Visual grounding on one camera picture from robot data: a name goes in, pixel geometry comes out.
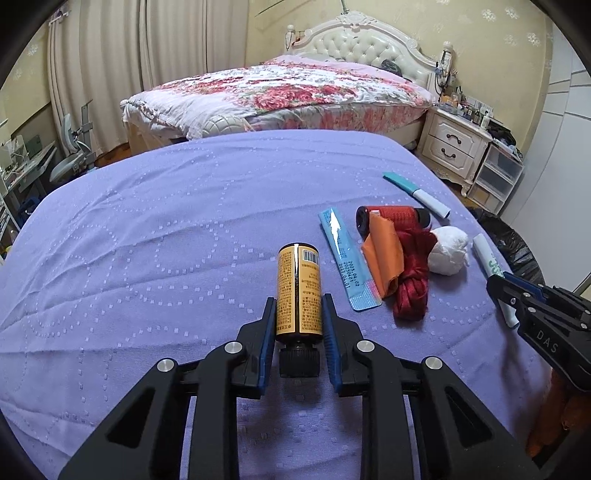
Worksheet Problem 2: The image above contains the red ribbon bundle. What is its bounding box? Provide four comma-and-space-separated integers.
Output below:
392, 228, 437, 321

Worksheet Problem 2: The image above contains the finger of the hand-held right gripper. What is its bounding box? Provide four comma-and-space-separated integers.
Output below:
487, 274, 527, 320
503, 271, 555, 302

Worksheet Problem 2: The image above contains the white tube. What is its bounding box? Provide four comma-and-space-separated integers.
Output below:
472, 233, 520, 328

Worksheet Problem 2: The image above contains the red-label bottle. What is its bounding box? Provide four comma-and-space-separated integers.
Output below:
355, 204, 431, 241

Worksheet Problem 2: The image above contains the white nightstand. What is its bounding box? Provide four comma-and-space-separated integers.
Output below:
416, 107, 492, 183

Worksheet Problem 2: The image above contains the dark bag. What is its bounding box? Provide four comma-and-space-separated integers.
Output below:
489, 122, 523, 153

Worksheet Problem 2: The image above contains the cluttered desk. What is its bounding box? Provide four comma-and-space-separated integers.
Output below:
0, 134, 58, 232

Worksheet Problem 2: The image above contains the blue sachet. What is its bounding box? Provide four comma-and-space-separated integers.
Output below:
318, 208, 383, 311

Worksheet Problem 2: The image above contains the floral bedspread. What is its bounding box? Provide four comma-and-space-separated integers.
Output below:
122, 54, 435, 139

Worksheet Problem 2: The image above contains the orange cloth piece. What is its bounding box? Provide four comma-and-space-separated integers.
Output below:
361, 215, 408, 301

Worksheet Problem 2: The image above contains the beige curtain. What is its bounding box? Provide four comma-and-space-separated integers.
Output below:
46, 0, 250, 155

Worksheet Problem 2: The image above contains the purple tablecloth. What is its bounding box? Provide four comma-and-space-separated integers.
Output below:
0, 129, 555, 480

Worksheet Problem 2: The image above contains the white wardrobe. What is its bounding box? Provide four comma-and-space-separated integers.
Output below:
501, 23, 591, 296

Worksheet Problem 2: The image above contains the group of small bottles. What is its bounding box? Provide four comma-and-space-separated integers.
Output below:
438, 83, 495, 127

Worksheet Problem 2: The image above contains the grey chair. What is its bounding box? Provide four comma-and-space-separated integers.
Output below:
48, 104, 100, 183

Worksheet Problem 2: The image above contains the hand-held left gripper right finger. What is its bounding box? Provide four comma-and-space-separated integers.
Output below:
322, 293, 541, 480

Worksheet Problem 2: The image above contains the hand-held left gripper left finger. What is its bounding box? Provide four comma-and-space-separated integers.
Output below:
58, 296, 278, 480

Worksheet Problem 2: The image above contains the plastic drawer unit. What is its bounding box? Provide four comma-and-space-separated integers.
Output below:
471, 138, 525, 215

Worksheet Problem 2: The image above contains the white tissue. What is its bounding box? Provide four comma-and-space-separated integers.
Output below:
427, 226, 471, 278

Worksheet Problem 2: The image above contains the person's right forearm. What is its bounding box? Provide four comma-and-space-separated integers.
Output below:
526, 369, 591, 457

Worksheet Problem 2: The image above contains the white tufted bed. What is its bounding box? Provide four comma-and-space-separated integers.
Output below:
121, 11, 439, 145

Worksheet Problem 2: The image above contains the black-lined trash bin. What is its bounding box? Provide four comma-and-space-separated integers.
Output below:
471, 208, 546, 287

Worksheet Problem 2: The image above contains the yellow-label bottle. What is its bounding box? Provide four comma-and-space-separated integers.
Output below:
276, 243, 322, 378

